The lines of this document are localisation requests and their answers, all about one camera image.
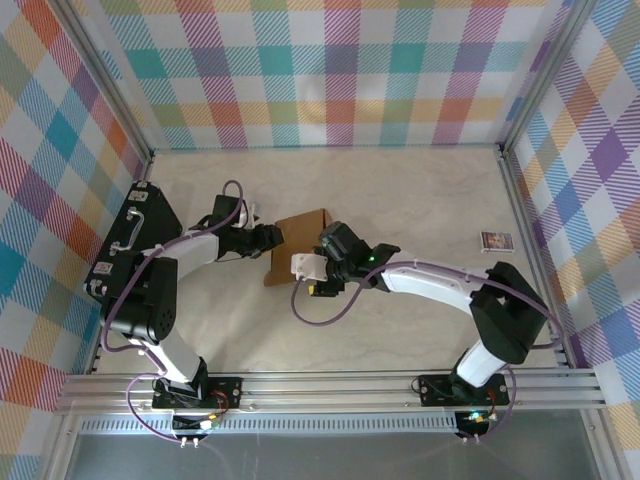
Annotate brown cardboard box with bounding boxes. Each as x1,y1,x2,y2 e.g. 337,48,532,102
263,207,336,289

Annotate small dark printed card box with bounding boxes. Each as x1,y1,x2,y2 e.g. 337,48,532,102
479,230,515,254

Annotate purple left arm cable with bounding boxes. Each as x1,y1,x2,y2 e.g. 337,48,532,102
99,179,247,444

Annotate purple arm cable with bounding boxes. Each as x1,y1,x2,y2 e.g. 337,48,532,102
99,179,247,444
290,259,566,444

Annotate aluminium frame post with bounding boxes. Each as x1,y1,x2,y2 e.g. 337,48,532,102
496,0,599,154
49,0,155,162

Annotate black case with metal handle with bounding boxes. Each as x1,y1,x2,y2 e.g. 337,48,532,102
82,180,184,311

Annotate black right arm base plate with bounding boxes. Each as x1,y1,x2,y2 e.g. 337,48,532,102
417,372,511,407

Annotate long aluminium base rail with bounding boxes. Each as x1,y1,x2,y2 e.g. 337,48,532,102
54,368,606,416

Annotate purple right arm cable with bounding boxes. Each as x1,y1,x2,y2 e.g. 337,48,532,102
290,259,566,444

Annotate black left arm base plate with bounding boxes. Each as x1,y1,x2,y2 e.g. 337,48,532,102
151,375,245,412

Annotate slotted grey cable duct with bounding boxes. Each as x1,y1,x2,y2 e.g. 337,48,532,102
79,417,461,435

